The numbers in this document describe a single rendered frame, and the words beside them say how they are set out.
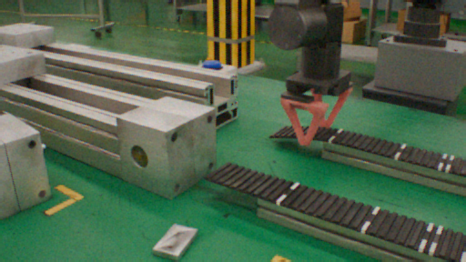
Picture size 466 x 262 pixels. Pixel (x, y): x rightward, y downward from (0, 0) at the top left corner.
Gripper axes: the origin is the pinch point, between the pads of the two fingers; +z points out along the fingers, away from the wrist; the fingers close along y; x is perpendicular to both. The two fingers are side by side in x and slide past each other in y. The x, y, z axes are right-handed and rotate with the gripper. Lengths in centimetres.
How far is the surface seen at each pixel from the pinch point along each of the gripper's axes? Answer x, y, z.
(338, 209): 11.5, 19.1, -0.1
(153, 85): -30.5, 3.9, -3.1
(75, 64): -52, 5, -5
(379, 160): 11.0, 1.9, 1.2
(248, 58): -191, -282, 70
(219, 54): -209, -262, 64
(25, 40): -75, 3, -7
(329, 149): 3.2, 1.4, 1.7
